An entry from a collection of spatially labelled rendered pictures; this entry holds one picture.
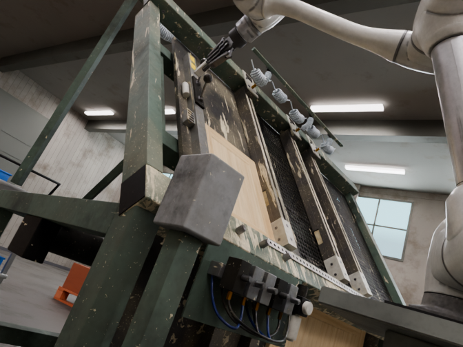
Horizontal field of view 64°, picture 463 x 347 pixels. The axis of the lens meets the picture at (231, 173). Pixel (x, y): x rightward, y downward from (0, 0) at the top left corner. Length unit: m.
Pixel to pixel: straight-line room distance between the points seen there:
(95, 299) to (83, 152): 11.30
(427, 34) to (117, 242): 0.93
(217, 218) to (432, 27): 0.71
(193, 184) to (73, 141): 11.24
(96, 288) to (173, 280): 0.22
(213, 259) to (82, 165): 11.20
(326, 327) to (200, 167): 1.52
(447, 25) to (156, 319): 0.95
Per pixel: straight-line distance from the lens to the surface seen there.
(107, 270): 0.96
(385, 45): 1.30
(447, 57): 1.07
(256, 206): 1.52
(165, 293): 0.82
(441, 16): 1.11
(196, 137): 1.40
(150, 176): 1.01
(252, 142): 1.85
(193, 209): 0.80
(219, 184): 0.84
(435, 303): 1.04
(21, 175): 2.21
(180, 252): 0.83
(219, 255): 1.12
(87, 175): 12.33
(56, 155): 11.79
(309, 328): 2.05
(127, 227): 0.97
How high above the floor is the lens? 0.64
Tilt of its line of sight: 19 degrees up
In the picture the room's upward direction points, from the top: 20 degrees clockwise
